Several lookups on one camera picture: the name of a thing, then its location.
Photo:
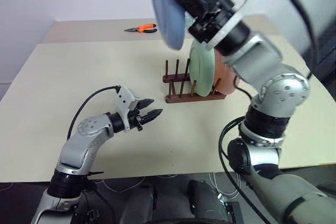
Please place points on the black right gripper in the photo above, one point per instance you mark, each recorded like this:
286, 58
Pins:
212, 15

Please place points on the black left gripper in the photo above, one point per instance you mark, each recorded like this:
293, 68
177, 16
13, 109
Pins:
136, 120

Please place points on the blue plate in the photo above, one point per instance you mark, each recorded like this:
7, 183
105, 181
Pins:
164, 11

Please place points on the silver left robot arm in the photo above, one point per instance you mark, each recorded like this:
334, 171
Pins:
78, 148

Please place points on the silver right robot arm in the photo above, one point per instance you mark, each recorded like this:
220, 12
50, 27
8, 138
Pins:
278, 90

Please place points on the brown wooden dish rack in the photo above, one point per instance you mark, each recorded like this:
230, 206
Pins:
181, 98

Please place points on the green plate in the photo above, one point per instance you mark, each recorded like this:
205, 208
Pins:
200, 69

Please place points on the pink plate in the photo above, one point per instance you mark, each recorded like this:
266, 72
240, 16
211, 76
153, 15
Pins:
225, 74

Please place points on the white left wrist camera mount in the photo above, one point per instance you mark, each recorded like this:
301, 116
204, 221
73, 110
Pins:
124, 99

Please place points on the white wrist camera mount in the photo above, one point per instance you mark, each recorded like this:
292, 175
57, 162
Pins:
231, 19
124, 99

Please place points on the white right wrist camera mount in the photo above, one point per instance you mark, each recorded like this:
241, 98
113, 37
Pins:
231, 19

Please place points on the black box with bracket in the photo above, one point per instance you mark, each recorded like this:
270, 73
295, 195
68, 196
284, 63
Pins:
232, 211

